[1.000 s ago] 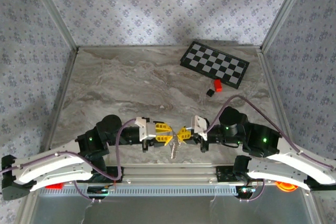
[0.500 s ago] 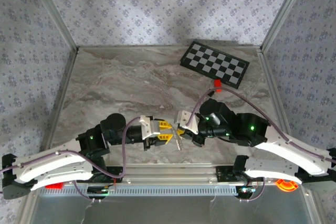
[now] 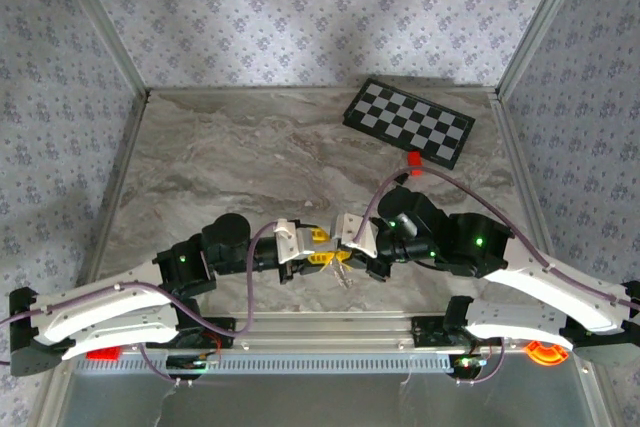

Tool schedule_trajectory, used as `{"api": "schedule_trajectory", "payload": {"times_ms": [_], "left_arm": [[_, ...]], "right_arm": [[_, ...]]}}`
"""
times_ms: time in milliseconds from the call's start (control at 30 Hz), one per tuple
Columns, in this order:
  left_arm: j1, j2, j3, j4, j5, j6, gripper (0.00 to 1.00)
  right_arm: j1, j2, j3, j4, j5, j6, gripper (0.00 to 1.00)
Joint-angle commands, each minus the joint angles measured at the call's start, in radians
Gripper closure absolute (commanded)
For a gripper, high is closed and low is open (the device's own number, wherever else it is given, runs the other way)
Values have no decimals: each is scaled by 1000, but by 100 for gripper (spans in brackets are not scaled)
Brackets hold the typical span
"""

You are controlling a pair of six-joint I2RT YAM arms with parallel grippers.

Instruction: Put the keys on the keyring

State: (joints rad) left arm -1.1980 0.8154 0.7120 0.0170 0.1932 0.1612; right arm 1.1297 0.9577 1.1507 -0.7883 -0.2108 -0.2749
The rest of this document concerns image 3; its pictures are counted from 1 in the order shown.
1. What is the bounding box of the black grey chessboard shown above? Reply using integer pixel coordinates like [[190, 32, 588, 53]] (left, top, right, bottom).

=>
[[341, 77, 476, 171]]

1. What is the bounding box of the grey metal tray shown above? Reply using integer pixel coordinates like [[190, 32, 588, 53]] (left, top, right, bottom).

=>
[[52, 354, 609, 427]]

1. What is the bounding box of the flat red toy brick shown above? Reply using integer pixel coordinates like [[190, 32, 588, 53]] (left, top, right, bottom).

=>
[[84, 346, 122, 361]]

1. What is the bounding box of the orange curved plastic piece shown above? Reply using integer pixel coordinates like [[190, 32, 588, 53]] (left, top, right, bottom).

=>
[[523, 340, 570, 367]]

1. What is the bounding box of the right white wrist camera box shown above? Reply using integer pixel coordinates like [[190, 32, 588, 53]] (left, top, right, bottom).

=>
[[332, 213, 380, 260]]

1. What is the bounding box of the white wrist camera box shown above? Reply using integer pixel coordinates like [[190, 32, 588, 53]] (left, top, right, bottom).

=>
[[273, 218, 317, 265], [332, 213, 380, 260]]

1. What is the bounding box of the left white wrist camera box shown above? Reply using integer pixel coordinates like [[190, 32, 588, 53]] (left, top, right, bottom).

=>
[[273, 218, 317, 265]]

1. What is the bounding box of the long aluminium mounting rail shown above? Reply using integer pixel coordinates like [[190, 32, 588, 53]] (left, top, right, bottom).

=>
[[53, 310, 597, 354]]

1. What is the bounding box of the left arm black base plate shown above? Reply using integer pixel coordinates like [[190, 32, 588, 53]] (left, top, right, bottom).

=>
[[197, 316, 236, 350]]

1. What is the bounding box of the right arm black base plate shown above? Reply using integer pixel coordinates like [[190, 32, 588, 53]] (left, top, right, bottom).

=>
[[410, 315, 503, 348]]

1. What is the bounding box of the grey slotted cable duct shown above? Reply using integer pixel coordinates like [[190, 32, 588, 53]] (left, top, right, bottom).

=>
[[73, 352, 454, 376]]

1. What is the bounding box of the aluminium table edge rail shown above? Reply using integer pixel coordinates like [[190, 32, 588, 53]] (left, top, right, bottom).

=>
[[147, 85, 500, 96], [69, 91, 151, 316], [489, 89, 571, 313]]

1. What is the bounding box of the aluminium frame post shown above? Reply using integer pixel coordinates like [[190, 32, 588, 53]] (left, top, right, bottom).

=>
[[496, 0, 599, 98]]

